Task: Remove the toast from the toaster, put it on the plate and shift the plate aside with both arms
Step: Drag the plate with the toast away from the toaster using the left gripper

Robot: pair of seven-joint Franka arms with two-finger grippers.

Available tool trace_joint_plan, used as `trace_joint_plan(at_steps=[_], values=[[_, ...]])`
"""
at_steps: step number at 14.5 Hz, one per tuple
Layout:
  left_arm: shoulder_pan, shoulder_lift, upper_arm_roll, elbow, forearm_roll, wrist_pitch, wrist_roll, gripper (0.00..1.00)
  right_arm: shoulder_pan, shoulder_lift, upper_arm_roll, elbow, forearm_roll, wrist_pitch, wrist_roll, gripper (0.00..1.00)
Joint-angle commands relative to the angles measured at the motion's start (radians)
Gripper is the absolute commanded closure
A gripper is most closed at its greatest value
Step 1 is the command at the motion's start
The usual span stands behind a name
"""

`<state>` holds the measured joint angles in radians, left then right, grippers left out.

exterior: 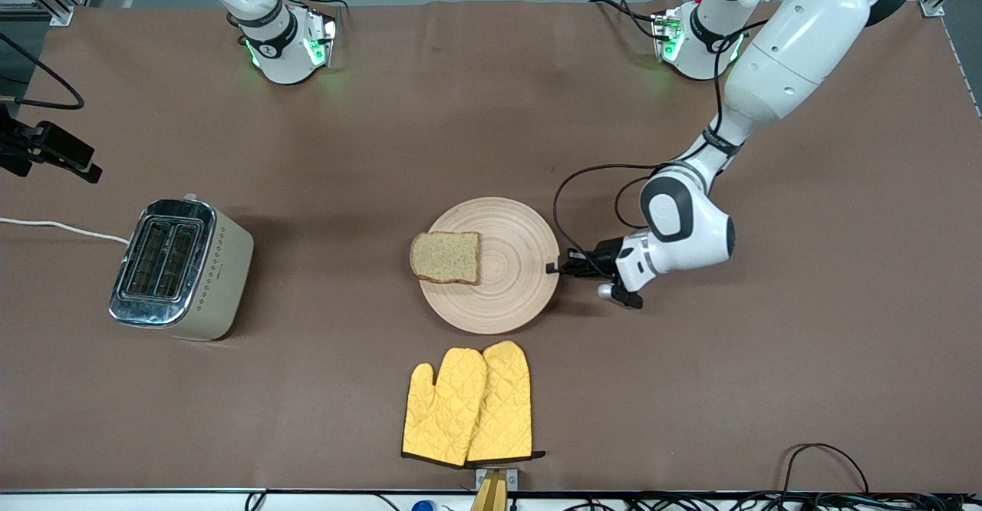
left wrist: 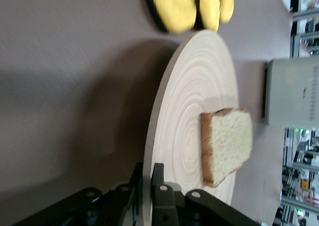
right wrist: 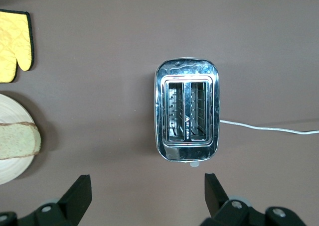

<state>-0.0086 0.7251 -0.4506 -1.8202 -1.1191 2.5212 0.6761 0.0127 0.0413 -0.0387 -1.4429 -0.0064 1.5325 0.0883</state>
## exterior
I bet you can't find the round pale wooden plate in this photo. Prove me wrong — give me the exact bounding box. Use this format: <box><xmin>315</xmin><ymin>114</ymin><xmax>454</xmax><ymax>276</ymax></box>
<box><xmin>418</xmin><ymin>197</ymin><xmax>561</xmax><ymax>335</ymax></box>

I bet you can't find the slice of brown toast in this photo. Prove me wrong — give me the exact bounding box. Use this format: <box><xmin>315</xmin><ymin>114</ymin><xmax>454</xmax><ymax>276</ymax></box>
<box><xmin>410</xmin><ymin>231</ymin><xmax>482</xmax><ymax>285</ymax></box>

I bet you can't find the metal base connector plate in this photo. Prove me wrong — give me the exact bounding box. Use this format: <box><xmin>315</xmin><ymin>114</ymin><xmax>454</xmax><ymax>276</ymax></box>
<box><xmin>305</xmin><ymin>6</ymin><xmax>339</xmax><ymax>68</ymax></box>
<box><xmin>651</xmin><ymin>6</ymin><xmax>685</xmax><ymax>64</ymax></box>

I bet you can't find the yellow quilted oven mitt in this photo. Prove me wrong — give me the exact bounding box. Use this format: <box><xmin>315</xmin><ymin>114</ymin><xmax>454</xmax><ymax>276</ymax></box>
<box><xmin>402</xmin><ymin>348</ymin><xmax>489</xmax><ymax>467</ymax></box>
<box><xmin>466</xmin><ymin>340</ymin><xmax>546</xmax><ymax>463</ymax></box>

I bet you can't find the brown table cover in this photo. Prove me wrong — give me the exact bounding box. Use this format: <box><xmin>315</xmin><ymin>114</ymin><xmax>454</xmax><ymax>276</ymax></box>
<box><xmin>0</xmin><ymin>0</ymin><xmax>982</xmax><ymax>493</ymax></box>

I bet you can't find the cream and chrome toaster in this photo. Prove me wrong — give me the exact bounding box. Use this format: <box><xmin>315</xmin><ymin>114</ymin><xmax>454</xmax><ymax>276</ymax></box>
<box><xmin>108</xmin><ymin>194</ymin><xmax>255</xmax><ymax>341</ymax></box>

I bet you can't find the white toaster power cable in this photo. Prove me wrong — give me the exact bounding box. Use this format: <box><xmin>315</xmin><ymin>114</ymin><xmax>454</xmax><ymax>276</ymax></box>
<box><xmin>0</xmin><ymin>217</ymin><xmax>130</xmax><ymax>245</ymax></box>

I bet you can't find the small metal bracket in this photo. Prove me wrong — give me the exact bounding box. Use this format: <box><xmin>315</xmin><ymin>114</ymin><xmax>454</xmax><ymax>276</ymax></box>
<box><xmin>475</xmin><ymin>467</ymin><xmax>519</xmax><ymax>491</ymax></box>

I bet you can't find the black looped cable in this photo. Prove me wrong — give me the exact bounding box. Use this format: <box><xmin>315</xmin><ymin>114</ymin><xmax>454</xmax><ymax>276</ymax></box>
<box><xmin>781</xmin><ymin>443</ymin><xmax>872</xmax><ymax>496</ymax></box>

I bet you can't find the white table edge rail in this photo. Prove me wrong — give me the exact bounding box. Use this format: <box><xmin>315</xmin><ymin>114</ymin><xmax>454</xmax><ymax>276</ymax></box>
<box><xmin>0</xmin><ymin>488</ymin><xmax>982</xmax><ymax>511</ymax></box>

